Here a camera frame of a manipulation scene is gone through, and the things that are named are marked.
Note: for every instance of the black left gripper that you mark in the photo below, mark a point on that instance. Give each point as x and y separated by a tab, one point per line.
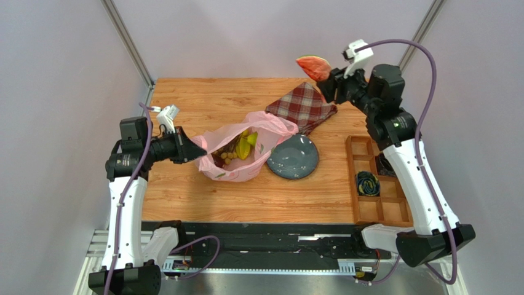
185	150

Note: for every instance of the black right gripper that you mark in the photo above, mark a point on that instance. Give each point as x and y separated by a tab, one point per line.
335	84

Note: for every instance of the fake watermelon slice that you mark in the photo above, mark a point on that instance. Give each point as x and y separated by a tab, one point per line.
317	68

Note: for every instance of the pink plastic bag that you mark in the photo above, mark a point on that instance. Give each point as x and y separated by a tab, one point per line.
272	131

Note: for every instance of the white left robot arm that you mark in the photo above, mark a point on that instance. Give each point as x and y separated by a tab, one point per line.
128	267

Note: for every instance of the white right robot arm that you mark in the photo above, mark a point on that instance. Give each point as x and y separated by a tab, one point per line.
436	231

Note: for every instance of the fake grape bunch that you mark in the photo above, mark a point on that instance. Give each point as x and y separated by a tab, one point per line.
224	156

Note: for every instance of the red plaid cloth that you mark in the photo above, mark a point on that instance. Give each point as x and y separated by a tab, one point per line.
304	106

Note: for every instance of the blue patterned rolled sock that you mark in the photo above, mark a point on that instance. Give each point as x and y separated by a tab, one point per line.
367	184

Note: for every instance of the wooden compartment tray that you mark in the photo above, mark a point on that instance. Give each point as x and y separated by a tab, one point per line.
390	207

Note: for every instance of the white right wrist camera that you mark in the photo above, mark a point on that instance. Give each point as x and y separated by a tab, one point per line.
357	58

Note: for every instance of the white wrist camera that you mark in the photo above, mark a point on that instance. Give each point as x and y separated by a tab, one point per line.
357	58
168	116

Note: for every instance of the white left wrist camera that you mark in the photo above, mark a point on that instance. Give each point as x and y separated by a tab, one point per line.
168	116

